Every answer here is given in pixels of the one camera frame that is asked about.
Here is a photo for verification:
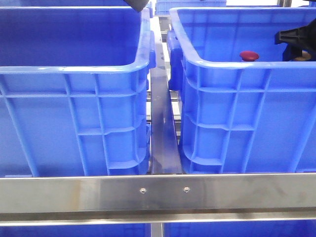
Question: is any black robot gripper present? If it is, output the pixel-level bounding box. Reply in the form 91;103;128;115
275;19;316;61

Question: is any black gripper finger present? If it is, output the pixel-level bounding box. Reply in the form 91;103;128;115
124;0;148;12

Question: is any yellow mushroom push button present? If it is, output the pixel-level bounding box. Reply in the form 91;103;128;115
293;51;312;62

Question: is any red mushroom push button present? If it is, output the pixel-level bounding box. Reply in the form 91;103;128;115
239;50;260;62

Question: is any rear right blue crate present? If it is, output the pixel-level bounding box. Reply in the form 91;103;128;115
155;0;227;15

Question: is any right blue plastic crate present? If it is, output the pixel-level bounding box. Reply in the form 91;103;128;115
170;7;316;174

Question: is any blue plastic crate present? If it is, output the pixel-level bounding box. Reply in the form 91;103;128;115
0;6;156;178
170;7;316;174

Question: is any left blue plastic crate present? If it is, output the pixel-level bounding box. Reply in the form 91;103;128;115
0;6;156;178

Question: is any rear left blue crate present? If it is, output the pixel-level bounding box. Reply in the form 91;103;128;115
7;0;153;21

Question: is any steel centre divider bar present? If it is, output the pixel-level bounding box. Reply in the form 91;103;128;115
150;16;182;174

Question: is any lower right blue crate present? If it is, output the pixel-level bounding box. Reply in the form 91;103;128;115
165;220;316;237

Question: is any lower left blue crate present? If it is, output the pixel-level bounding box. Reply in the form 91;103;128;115
0;224;150;237

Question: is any steel front rack rail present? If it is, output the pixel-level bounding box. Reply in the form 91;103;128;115
0;173;316;226

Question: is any left rail screw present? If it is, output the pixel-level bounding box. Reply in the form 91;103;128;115
139;188;147;194

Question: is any rail screw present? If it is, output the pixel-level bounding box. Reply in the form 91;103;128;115
183;187;190;193
139;188;147;194

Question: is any right rail screw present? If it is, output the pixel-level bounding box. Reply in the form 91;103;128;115
183;187;190;193

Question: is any steel vertical rack post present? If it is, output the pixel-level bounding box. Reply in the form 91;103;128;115
151;223;164;237

